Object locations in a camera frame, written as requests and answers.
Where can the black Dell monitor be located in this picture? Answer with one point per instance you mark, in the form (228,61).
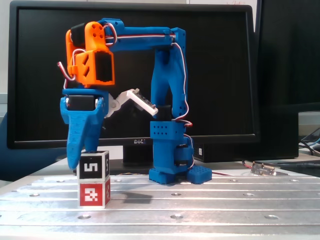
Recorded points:
(225,75)

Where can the blue and orange robot arm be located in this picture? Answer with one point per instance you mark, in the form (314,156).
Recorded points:
(165,75)

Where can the aluminium slotted base plate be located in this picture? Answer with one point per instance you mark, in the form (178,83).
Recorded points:
(160,225)

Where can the black monitor without logo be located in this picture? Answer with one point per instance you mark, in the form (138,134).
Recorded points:
(287,50)

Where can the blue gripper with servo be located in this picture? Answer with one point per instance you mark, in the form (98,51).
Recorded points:
(81,117)

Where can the red cube with white pattern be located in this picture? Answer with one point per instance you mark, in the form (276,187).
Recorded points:
(91,195)

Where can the black cube with number five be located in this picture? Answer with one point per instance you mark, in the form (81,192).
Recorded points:
(90,167)

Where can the small bare circuit board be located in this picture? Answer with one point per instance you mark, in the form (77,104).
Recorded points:
(262,170)

